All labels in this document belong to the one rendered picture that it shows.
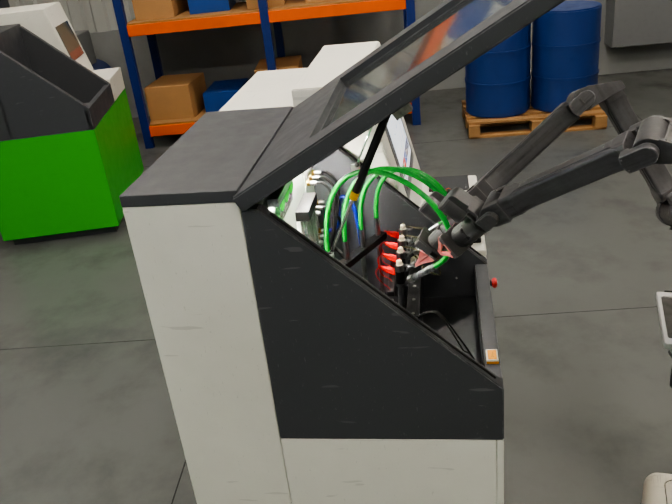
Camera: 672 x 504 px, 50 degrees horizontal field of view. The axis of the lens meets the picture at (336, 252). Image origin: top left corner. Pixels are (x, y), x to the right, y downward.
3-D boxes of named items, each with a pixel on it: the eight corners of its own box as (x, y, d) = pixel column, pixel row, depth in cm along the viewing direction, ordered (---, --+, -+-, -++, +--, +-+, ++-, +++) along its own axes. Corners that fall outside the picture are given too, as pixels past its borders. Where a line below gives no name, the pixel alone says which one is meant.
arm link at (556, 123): (601, 100, 180) (588, 105, 191) (585, 83, 180) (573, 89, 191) (473, 218, 184) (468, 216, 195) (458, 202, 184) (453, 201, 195)
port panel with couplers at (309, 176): (324, 260, 224) (313, 166, 211) (314, 260, 225) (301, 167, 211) (330, 242, 236) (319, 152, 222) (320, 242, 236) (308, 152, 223)
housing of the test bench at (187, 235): (314, 635, 225) (236, 190, 159) (227, 631, 229) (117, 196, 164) (358, 370, 349) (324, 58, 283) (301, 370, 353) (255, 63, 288)
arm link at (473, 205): (500, 222, 158) (512, 198, 164) (459, 190, 158) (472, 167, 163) (470, 247, 168) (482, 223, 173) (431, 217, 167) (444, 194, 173)
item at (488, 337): (502, 429, 185) (502, 379, 178) (485, 429, 185) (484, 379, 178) (487, 306, 239) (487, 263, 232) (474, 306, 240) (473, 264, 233)
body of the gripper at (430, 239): (420, 230, 199) (436, 213, 194) (449, 252, 199) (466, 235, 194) (414, 241, 193) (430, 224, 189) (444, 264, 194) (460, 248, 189)
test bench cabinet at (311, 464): (504, 645, 215) (504, 441, 181) (314, 636, 225) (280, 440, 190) (489, 476, 278) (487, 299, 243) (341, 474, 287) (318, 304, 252)
